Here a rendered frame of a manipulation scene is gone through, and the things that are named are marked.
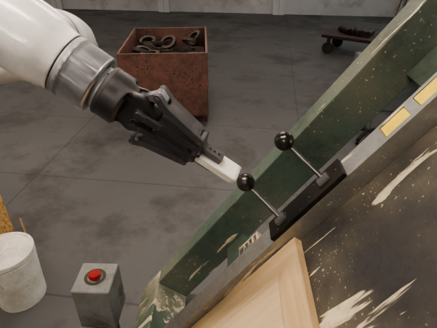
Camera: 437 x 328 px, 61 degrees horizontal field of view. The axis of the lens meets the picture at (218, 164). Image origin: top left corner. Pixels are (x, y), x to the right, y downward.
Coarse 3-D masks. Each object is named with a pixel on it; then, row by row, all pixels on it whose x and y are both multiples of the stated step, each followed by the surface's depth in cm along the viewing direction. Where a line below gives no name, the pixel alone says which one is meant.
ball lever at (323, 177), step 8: (280, 136) 69; (288, 136) 68; (280, 144) 69; (288, 144) 68; (296, 152) 69; (304, 160) 69; (312, 168) 68; (320, 176) 68; (328, 176) 67; (320, 184) 68
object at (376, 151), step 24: (432, 96) 57; (384, 120) 64; (408, 120) 59; (432, 120) 58; (360, 144) 66; (384, 144) 61; (408, 144) 61; (360, 168) 64; (384, 168) 64; (336, 192) 67; (312, 216) 70; (264, 240) 77; (288, 240) 73; (240, 264) 81; (216, 288) 84; (192, 312) 88
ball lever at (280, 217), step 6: (246, 174) 74; (240, 180) 74; (246, 180) 74; (252, 180) 74; (240, 186) 74; (246, 186) 74; (252, 186) 74; (252, 192) 75; (258, 192) 75; (264, 198) 74; (264, 204) 74; (270, 204) 74; (270, 210) 74; (276, 210) 74; (276, 216) 74; (282, 216) 72; (276, 222) 73; (282, 222) 73
